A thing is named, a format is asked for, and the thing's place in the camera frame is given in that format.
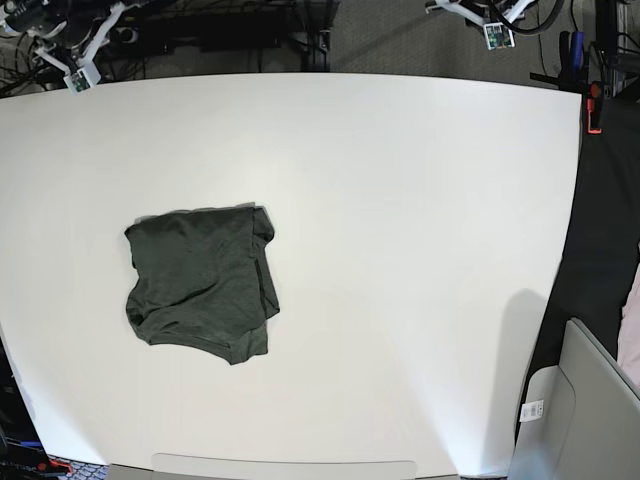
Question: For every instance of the dark green long-sleeve shirt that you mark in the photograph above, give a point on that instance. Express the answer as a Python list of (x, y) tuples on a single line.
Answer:
[(204, 281)]

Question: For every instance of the red clamp on table edge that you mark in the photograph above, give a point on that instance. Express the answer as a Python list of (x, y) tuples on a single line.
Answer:
[(594, 106)]

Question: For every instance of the grey plastic bin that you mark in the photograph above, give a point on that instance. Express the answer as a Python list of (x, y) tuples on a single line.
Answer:
[(581, 417)]

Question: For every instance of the pink cloth at edge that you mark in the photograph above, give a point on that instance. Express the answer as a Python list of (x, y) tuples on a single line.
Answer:
[(628, 357)]

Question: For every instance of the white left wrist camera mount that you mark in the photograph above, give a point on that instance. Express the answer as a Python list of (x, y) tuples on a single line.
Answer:
[(478, 15)]

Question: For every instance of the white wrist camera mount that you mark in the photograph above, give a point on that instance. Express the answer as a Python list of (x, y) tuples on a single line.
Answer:
[(57, 36), (478, 15)]

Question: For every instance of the blue and black handled tools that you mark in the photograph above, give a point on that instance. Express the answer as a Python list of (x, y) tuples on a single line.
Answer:
[(571, 55)]

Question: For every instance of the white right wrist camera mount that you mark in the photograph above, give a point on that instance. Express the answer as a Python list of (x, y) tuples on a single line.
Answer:
[(57, 36)]

